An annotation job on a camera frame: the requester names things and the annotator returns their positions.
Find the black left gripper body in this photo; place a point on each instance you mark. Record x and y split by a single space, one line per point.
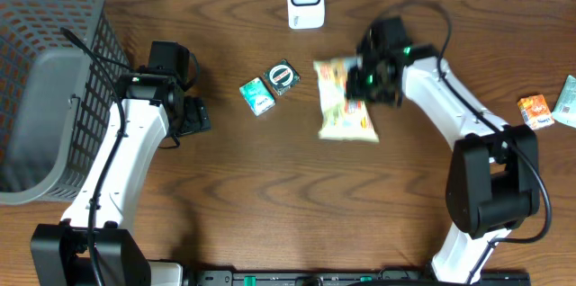
193 116

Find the yellow red snack bag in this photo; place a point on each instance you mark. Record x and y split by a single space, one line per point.
343 119

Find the dark green round packet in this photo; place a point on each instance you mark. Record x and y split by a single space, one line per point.
282 77

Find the dark grey plastic mesh basket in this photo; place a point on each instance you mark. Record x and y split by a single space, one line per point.
56 56

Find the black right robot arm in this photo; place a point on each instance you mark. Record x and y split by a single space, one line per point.
493 182

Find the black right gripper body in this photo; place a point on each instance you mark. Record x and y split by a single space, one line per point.
364 85

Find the light teal snack packet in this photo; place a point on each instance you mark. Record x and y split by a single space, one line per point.
564 109

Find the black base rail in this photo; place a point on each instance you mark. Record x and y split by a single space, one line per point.
383 277

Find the teal white tissue packet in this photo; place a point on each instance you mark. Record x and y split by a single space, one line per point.
257 96

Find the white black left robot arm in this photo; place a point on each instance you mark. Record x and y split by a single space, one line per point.
93 243

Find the orange snack packet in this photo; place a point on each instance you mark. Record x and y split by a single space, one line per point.
535 112

